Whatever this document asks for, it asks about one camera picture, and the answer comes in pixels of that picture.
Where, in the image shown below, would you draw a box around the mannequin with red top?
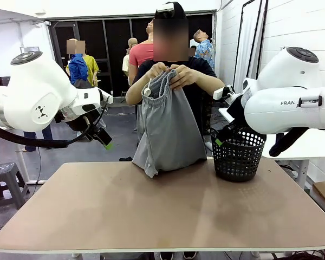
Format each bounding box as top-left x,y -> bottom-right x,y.
128,18 -> 155,85

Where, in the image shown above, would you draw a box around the bald mannequin cream shirt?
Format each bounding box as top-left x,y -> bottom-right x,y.
121,37 -> 139,80

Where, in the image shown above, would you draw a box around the person's left hand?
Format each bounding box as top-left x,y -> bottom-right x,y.
168,63 -> 200,91

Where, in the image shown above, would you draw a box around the mannequin with yellow shirt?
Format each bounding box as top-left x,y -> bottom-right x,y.
81,40 -> 100,88

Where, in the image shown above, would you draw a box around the black perforated plastic basket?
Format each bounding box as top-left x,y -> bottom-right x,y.
210,127 -> 268,183

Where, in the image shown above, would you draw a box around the person in black t-shirt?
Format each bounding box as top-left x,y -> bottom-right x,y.
132,10 -> 223,160

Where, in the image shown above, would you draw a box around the black light stand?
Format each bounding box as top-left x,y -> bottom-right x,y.
232,0 -> 269,88

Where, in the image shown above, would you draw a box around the mannequin with floral shirt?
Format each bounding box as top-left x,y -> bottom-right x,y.
193,29 -> 217,72

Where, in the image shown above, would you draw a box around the grey training pants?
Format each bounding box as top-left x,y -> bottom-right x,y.
132,69 -> 208,179

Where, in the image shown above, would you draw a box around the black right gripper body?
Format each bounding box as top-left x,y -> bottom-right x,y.
226,93 -> 247,127

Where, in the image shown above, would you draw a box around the person's left forearm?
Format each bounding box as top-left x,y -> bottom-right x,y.
194,74 -> 226,95

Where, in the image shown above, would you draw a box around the black floor cables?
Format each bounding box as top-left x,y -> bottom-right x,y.
270,250 -> 323,260

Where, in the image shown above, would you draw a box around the white side table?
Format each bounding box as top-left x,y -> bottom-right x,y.
218,107 -> 325,190

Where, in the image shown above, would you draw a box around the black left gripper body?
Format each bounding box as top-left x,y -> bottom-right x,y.
66,116 -> 102,136

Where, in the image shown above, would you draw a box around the person's right hand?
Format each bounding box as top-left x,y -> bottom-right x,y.
147,61 -> 171,82

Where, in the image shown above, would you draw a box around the blue jeans mannequin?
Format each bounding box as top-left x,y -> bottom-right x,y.
22,126 -> 54,153

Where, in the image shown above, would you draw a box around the grey plastic stool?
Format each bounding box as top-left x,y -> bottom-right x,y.
0,162 -> 30,216

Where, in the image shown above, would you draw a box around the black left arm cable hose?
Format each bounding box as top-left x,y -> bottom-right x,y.
0,101 -> 109,149

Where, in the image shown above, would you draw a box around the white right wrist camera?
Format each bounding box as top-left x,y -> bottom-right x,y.
213,84 -> 236,103

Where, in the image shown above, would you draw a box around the grey wall monitor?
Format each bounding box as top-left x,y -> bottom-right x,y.
19,46 -> 42,54

